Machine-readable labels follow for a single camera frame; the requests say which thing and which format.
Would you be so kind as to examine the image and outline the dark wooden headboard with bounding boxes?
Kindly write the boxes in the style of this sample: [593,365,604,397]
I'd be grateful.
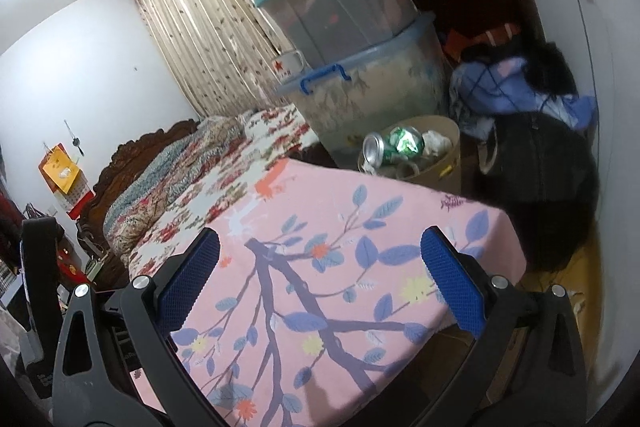
[76,119,198,291]

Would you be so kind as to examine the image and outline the white tissue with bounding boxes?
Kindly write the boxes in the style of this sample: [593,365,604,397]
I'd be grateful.
[422,130,452,157]

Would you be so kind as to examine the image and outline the red yellow wall calendar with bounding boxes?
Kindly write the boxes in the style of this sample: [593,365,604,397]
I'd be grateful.
[38,143,94,220]

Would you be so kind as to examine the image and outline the floral beige curtain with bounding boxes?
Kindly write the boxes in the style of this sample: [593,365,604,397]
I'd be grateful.
[134,0,291,117]

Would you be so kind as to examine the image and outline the pink floral blanket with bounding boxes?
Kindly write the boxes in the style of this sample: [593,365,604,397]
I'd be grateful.
[131,157,527,427]

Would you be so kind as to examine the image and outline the white enamel mug red star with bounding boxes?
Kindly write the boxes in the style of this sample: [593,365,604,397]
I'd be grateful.
[271,50,307,83]

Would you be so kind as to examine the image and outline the green aluminium can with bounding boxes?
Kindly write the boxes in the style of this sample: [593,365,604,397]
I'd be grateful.
[362,126,425,168]

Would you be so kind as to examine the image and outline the black backpack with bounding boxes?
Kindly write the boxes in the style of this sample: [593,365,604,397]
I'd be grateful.
[474,113,599,272]

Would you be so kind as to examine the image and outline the floral patchwork quilt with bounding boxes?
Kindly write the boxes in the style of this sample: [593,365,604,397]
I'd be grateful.
[102,105,320,277]

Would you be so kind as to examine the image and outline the blue purple clothes pile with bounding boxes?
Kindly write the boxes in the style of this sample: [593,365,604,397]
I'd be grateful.
[449,57,596,142]

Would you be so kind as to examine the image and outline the clear storage bin blue handle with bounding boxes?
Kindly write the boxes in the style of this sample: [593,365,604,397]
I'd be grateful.
[279,13,448,170]

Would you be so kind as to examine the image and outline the beige round trash bin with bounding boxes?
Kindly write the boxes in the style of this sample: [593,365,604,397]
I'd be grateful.
[357,115,461,195]

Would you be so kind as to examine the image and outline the clear storage bin teal lid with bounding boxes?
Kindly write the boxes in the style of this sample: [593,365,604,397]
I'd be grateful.
[255,0,418,68]

